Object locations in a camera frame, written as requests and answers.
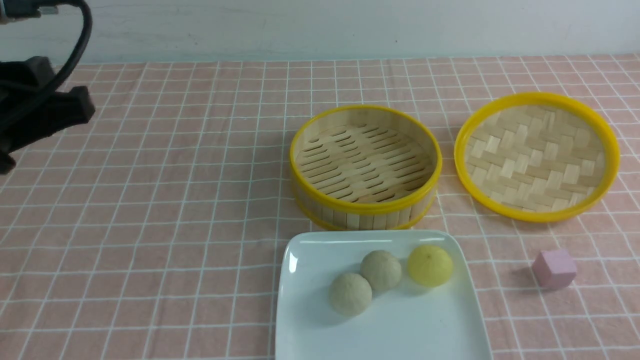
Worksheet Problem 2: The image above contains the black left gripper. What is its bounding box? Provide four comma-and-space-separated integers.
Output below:
0, 55, 96, 176

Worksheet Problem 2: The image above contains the white steamed bun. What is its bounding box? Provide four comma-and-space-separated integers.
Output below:
359, 250, 403, 293
328, 272, 373, 318

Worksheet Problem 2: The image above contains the white steamed bun back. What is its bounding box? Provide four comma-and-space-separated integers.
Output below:
359, 250, 403, 293

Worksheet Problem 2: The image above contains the yellow steamed bun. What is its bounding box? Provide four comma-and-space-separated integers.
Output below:
406, 244, 454, 288

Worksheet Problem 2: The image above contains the white square plate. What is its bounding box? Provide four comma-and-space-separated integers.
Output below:
274, 229, 493, 360

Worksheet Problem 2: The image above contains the pink checkered tablecloth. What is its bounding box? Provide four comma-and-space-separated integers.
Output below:
0, 54, 639, 360

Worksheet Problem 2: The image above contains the bamboo steamer basket yellow rim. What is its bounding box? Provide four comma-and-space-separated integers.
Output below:
289, 104, 442, 231

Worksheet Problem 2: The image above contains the bamboo steamer lid yellow rim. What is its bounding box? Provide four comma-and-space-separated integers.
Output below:
454, 92, 621, 223

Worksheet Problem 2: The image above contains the pink cube block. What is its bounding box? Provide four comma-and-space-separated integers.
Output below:
531, 248, 578, 290

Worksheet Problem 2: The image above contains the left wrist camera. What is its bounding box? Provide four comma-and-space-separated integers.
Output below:
0, 0, 59, 25

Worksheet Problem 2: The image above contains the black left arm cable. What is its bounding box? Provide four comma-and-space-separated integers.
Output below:
0, 0, 94, 131

